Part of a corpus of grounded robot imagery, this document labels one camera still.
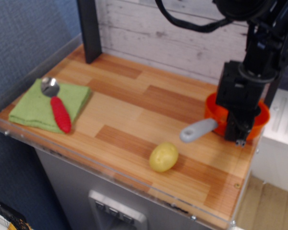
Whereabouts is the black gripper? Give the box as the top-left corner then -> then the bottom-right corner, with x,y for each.
216,61 -> 270,147

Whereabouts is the orange pan with grey handle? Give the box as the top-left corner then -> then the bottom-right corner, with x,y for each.
180,93 -> 270,143

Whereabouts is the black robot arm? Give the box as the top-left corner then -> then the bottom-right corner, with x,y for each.
216,0 -> 288,146

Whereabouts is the yellow plastic potato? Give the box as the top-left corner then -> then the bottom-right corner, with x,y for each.
149,142 -> 179,173

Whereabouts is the white toy sink unit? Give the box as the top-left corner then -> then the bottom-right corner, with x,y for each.
252,89 -> 288,191

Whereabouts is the clear acrylic table guard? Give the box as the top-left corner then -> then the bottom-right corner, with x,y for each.
0,37 -> 258,230

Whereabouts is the silver dispenser button panel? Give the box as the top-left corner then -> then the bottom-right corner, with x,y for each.
88,190 -> 148,230

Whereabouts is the grey toy fridge cabinet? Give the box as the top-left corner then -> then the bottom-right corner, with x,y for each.
35,146 -> 221,230

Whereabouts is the green folded cloth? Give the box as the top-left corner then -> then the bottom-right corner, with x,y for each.
9,79 -> 91,134

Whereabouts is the yellow object bottom left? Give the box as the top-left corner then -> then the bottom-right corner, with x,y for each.
8,219 -> 30,230

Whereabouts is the black right frame post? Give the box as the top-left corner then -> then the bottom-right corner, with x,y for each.
264,68 -> 287,108

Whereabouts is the black frame post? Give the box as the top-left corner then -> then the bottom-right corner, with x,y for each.
264,68 -> 287,108
77,0 -> 102,64

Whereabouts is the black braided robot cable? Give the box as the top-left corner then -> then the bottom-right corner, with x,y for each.
155,0 -> 236,33

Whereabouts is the spoon with red handle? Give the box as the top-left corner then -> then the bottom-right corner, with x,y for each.
40,77 -> 72,133

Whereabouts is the black left frame post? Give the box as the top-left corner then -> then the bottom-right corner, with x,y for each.
77,0 -> 102,64

